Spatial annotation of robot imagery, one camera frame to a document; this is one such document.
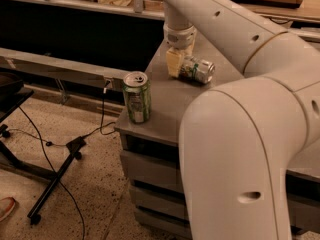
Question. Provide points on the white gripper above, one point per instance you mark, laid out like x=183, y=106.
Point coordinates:
x=180, y=39

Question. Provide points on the green soda can upright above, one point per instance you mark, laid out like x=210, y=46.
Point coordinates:
x=137, y=96

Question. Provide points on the grey metal rail shelf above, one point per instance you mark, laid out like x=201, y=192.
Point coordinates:
x=72, y=71

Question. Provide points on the red white shoe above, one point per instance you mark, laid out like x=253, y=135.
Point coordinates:
x=6, y=207

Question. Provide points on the grey drawer cabinet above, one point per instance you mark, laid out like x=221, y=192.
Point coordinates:
x=157, y=193

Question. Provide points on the white green 7up can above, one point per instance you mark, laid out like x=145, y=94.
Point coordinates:
x=196, y=69

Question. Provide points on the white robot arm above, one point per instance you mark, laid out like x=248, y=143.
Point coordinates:
x=237, y=139

